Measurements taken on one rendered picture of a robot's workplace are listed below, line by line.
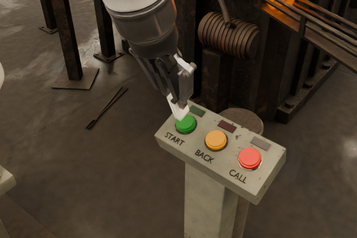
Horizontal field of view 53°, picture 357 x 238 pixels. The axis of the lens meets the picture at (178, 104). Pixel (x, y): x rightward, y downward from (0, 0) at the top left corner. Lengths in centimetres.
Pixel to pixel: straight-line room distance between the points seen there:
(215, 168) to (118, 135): 98
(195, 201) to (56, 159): 87
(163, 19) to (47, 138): 126
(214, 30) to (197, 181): 69
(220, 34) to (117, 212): 72
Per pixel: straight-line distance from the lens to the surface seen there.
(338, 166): 160
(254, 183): 66
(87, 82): 195
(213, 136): 70
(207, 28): 133
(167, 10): 49
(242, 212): 107
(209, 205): 80
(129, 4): 46
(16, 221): 140
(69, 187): 146
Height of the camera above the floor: 109
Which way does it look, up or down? 38 degrees down
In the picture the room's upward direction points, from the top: straight up
